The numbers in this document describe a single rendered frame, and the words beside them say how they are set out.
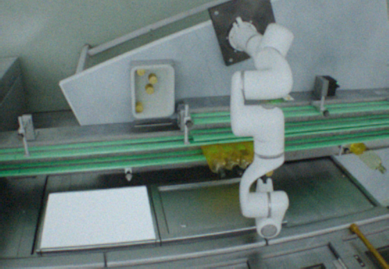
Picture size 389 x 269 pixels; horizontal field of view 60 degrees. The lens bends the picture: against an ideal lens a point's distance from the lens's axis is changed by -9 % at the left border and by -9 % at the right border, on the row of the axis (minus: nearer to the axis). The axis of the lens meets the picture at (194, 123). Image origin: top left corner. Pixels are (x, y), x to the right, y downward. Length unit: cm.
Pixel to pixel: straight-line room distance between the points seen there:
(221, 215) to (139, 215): 30
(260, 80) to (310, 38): 77
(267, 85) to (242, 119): 12
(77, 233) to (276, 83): 84
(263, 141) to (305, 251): 52
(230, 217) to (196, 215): 13
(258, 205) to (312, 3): 100
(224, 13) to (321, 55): 55
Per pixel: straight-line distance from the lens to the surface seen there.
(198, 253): 125
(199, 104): 156
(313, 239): 139
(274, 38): 119
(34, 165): 159
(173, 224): 135
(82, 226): 137
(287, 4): 167
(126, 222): 136
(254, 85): 103
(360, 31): 191
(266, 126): 98
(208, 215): 139
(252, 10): 158
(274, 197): 109
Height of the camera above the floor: 223
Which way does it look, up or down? 61 degrees down
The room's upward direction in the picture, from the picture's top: 154 degrees clockwise
